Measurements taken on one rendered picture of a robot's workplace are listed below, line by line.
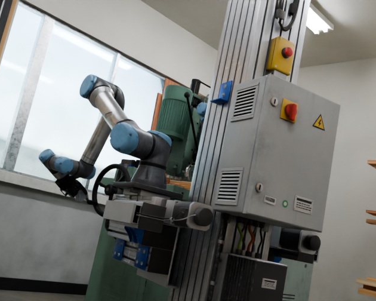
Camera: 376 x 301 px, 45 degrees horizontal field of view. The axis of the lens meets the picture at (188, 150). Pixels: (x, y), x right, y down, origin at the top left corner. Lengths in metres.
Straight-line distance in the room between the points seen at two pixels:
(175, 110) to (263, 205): 1.31
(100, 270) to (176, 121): 0.95
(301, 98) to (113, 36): 2.84
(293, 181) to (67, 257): 2.74
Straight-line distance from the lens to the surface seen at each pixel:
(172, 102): 2.69
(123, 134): 1.79
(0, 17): 3.67
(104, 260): 2.65
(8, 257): 3.77
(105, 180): 2.77
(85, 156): 2.26
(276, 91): 1.55
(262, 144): 1.48
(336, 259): 4.50
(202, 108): 2.44
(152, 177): 1.84
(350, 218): 4.48
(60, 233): 3.93
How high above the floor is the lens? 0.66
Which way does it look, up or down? 10 degrees up
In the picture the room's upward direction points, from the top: 12 degrees clockwise
